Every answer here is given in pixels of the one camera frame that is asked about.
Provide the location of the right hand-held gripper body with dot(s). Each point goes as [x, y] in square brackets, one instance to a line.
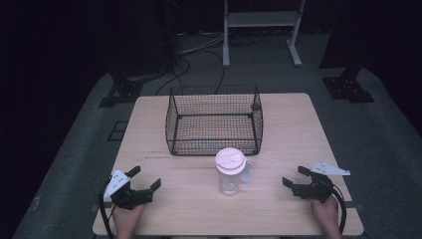
[318, 184]

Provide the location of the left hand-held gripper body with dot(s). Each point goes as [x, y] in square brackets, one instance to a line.
[124, 192]

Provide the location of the clear plastic bottle white lid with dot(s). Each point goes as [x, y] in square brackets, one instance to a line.
[229, 172]

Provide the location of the person's left hand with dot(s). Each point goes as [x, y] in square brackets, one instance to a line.
[128, 219]

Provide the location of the person's right hand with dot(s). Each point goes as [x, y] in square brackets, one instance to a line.
[326, 217]

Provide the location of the black stand base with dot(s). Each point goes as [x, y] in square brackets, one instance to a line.
[346, 87]
[121, 93]

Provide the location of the white metal stand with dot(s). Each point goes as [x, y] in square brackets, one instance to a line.
[262, 31]

